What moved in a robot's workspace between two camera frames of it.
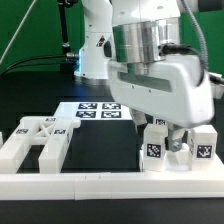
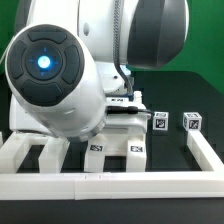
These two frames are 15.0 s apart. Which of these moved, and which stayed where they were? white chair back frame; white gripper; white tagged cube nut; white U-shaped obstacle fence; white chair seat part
Moved: white gripper; white chair seat part
Stayed: white tagged cube nut; white U-shaped obstacle fence; white chair back frame
